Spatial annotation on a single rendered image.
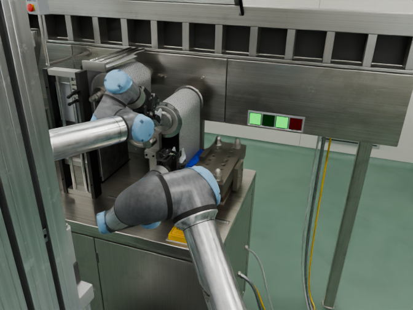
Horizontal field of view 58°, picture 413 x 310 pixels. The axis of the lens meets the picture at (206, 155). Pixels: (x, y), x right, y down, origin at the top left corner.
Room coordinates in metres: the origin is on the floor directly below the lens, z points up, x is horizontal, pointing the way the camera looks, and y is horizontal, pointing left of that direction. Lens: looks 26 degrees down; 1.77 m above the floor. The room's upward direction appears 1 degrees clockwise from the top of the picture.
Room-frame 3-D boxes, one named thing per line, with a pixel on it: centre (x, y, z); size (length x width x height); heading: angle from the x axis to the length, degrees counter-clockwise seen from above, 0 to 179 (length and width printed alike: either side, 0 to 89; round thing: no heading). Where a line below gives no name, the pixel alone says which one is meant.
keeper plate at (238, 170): (1.44, -0.15, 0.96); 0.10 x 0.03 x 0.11; 162
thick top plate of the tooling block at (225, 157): (1.46, -0.05, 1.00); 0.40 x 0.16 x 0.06; 162
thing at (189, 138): (1.46, 0.07, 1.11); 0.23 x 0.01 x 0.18; 162
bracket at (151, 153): (1.33, 0.21, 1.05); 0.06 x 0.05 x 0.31; 162
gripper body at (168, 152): (1.24, 0.15, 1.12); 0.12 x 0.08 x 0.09; 162
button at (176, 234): (1.09, 0.09, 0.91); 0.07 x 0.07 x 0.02; 72
